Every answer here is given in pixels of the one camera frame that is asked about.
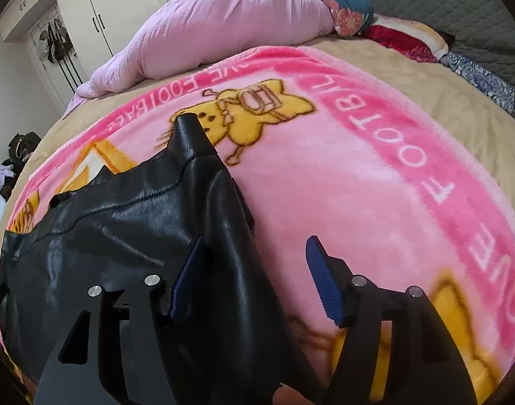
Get pink duvet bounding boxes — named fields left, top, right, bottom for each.
left=63, top=0, right=336, bottom=112

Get blue floral pillow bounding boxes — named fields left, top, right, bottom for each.
left=293, top=0, right=375, bottom=36

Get black leather garment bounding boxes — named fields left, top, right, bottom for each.
left=0, top=114, right=326, bottom=405

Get blue white patterned cloth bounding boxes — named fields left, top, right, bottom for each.
left=441, top=51, right=515, bottom=125

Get red and cream pillow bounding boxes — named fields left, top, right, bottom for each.
left=361, top=13, right=452, bottom=63

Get person's right hand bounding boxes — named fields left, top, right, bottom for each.
left=272, top=384, right=313, bottom=405

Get beige bed sheet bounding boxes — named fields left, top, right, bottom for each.
left=4, top=36, right=515, bottom=195

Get hanging dark bags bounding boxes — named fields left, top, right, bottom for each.
left=38, top=19, right=83, bottom=93

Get grey quilted headboard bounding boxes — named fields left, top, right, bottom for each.
left=350, top=0, right=515, bottom=102

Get pink printed blanket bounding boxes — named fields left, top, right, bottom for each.
left=0, top=44, right=515, bottom=405

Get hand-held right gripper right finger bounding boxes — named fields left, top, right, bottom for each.
left=305, top=235, right=478, bottom=405

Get white wardrobe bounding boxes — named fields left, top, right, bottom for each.
left=0, top=0, right=237, bottom=98

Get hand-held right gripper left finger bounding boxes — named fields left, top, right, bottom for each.
left=33, top=236, right=205, bottom=405

